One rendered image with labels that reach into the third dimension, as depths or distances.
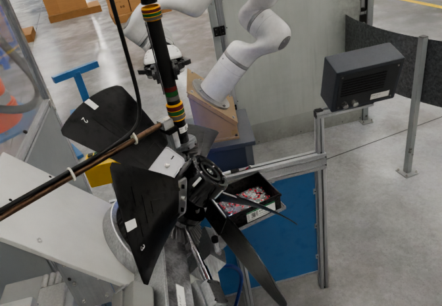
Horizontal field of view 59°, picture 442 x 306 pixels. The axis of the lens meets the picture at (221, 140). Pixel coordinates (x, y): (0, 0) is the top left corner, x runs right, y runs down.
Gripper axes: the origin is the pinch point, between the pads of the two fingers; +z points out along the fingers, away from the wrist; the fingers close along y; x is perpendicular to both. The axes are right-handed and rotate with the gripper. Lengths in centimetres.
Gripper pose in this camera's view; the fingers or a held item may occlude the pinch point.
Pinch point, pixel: (166, 73)
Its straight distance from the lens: 96.2
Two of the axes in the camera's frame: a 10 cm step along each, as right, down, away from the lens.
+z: 1.9, 4.9, -8.5
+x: -1.6, -8.4, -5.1
